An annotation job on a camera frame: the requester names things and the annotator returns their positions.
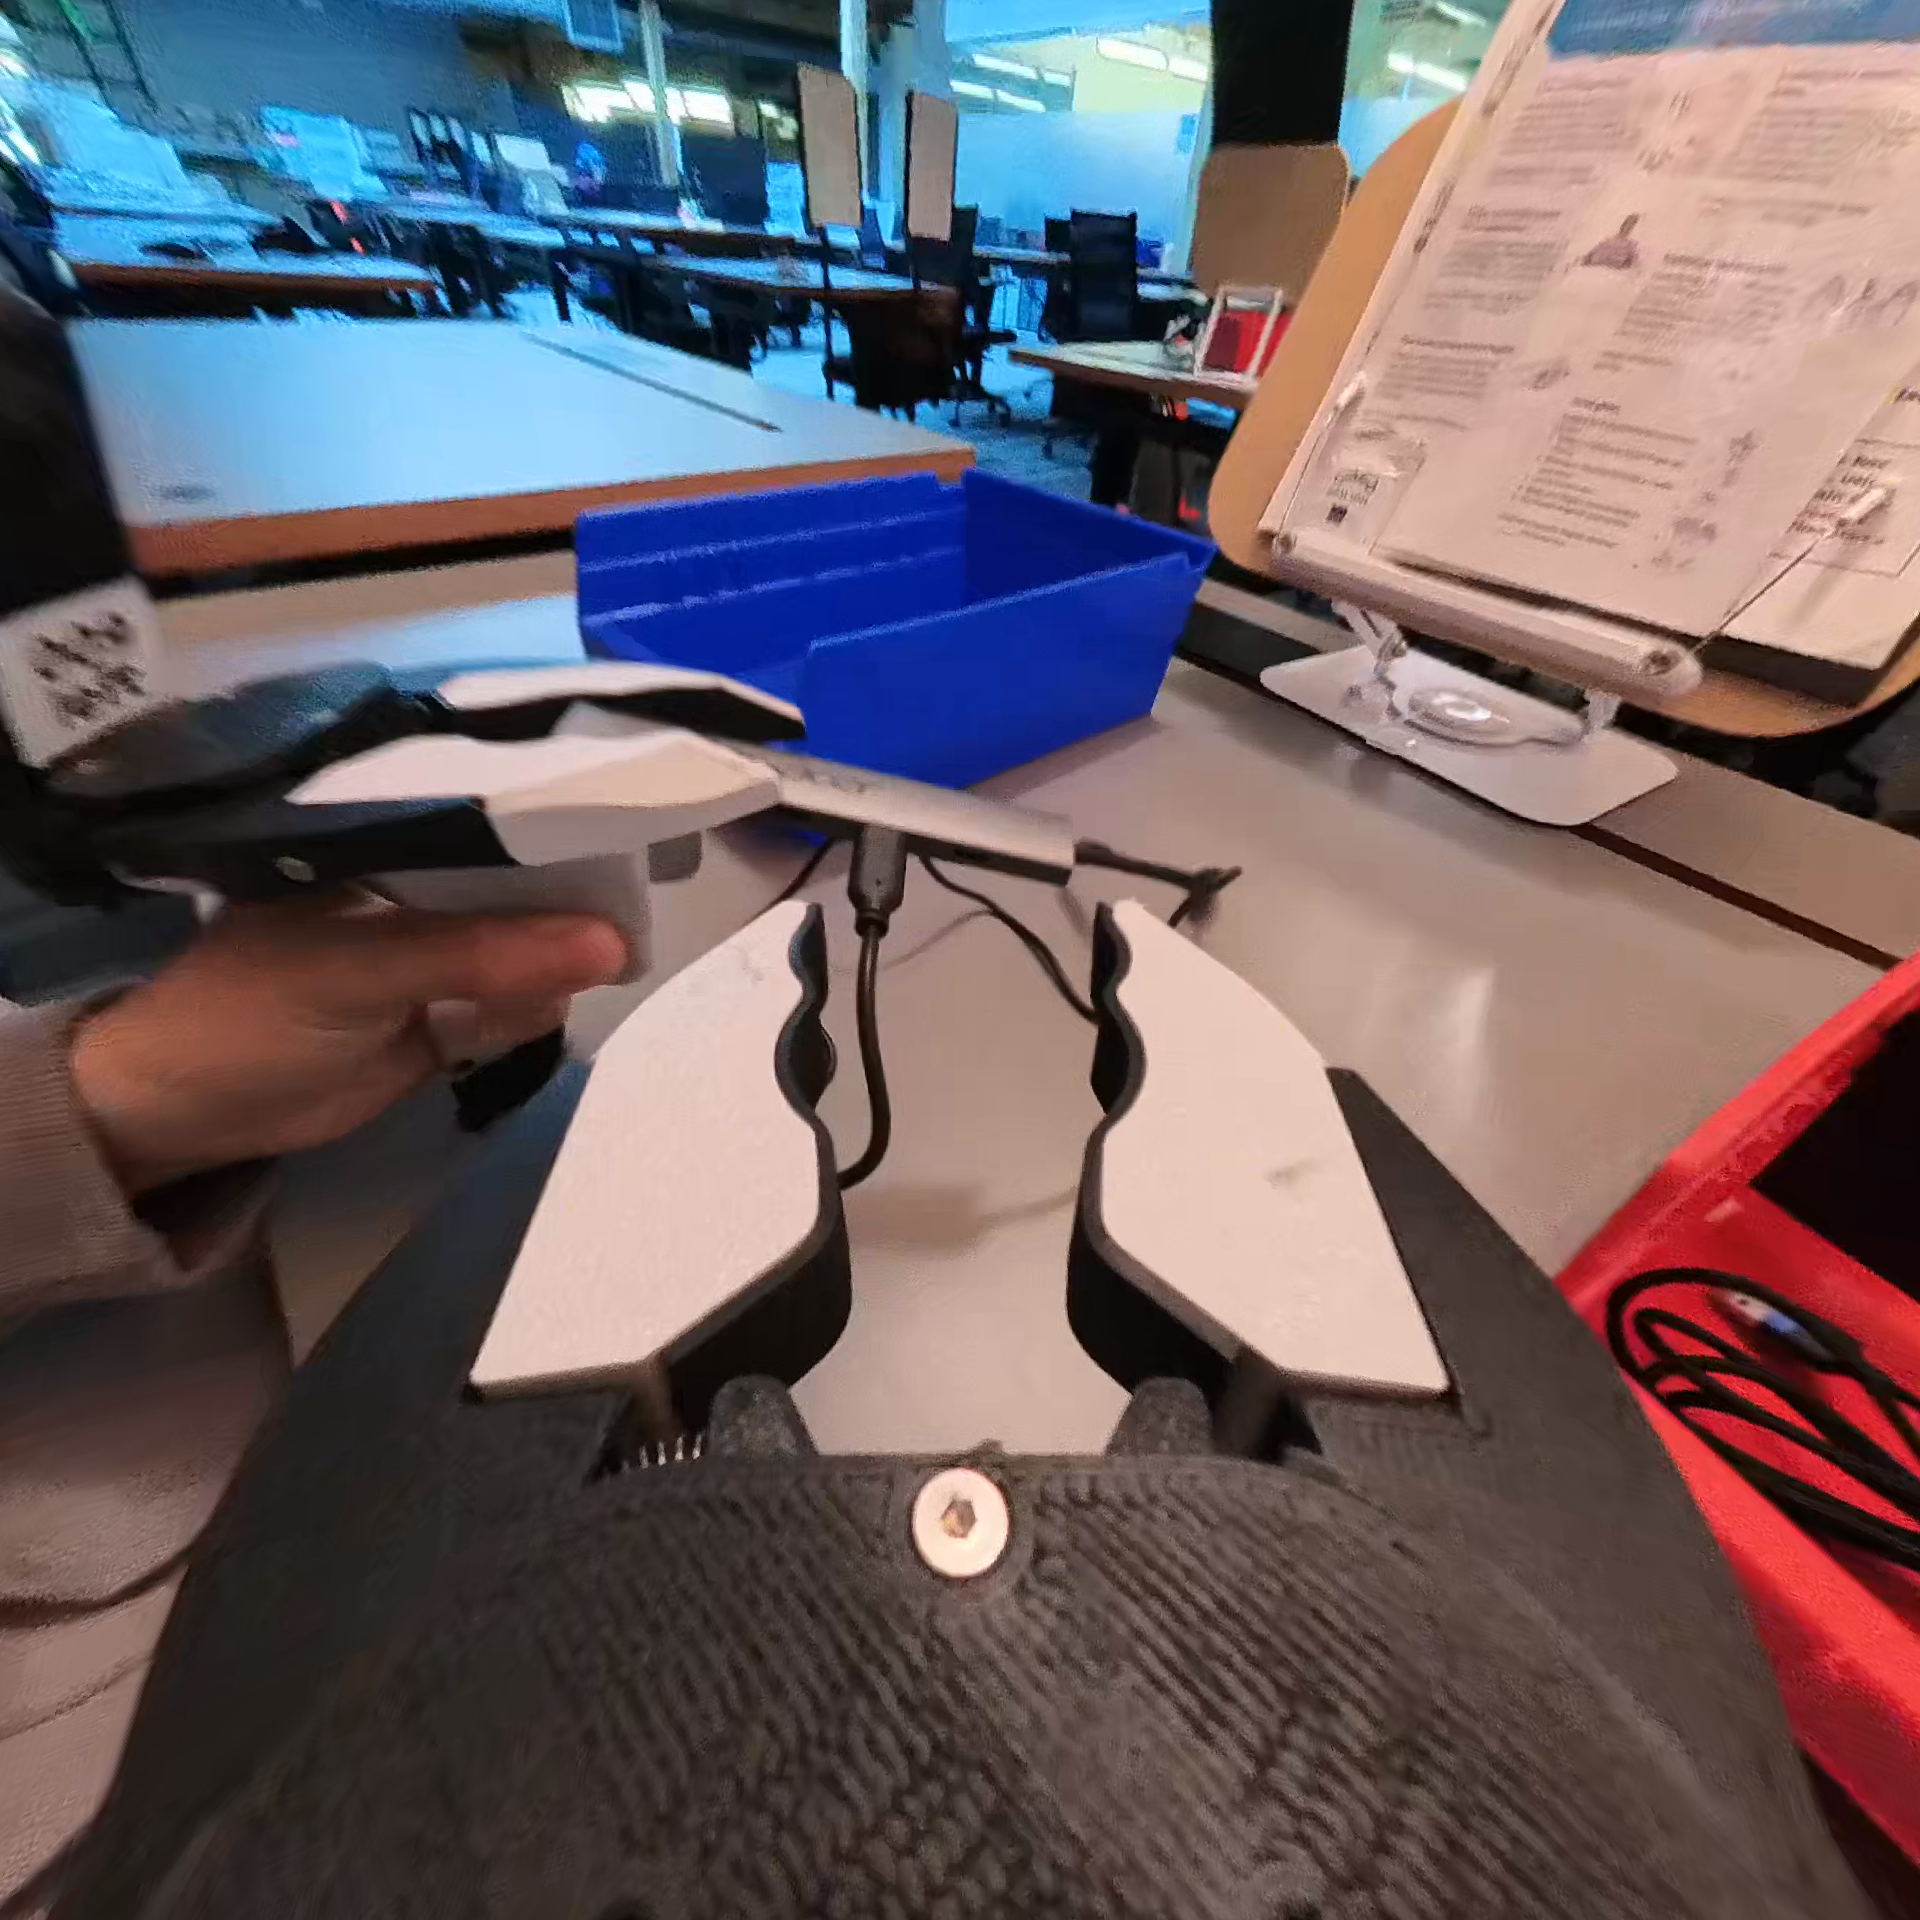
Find grey USB hub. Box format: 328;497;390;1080
756;750;1244;1028

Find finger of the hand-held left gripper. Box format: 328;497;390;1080
433;664;808;747
288;730;788;868

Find person's left forearm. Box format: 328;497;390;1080
0;996;294;1920

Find red plastic bin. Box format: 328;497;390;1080
1557;951;1920;1825

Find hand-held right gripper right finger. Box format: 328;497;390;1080
1067;897;1451;1403

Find grey work desk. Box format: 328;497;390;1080
150;547;1920;1456

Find tan partition panel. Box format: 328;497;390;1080
796;64;866;232
904;89;963;244

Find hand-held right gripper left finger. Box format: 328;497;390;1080
466;902;856;1401

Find red framed sign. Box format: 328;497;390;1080
1192;282;1290;378

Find small wooden edged desk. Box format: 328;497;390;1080
1008;344;1262;513

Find laminated instruction sheets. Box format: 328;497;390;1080
1259;0;1920;671

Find black bin divider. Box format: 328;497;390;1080
1747;1007;1920;1255

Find row of office desks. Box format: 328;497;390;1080
381;194;977;378

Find black office chair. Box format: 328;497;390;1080
1042;210;1144;348
840;202;1016;426

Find black pillar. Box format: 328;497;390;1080
1206;0;1356;154

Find person's left hand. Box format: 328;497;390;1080
67;908;634;1202

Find wooden document stand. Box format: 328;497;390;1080
1206;0;1920;831

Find brown cardboard panel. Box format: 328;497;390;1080
1189;142;1353;302

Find black cable blue silver plug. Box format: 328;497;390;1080
1602;1268;1920;1578

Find blue plastic bin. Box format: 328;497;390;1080
574;470;1217;794

